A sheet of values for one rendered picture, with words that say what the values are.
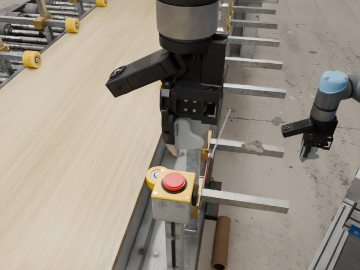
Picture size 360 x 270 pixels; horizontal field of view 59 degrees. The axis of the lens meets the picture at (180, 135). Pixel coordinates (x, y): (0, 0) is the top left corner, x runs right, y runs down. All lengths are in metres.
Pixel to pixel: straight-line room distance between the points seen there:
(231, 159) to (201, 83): 2.00
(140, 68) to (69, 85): 1.13
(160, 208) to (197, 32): 0.33
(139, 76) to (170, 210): 0.26
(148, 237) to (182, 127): 0.81
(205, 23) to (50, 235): 0.74
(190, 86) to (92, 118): 0.92
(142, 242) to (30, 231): 0.41
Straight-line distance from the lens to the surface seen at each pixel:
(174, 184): 0.57
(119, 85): 0.46
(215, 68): 0.42
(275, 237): 2.05
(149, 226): 1.26
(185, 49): 0.39
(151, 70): 0.43
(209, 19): 0.39
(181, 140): 0.49
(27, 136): 1.30
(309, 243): 2.09
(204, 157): 1.17
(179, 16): 0.38
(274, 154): 1.24
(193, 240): 1.13
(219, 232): 1.91
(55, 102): 1.45
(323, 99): 1.09
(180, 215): 0.60
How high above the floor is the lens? 1.66
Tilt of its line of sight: 40 degrees down
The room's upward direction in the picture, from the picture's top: straight up
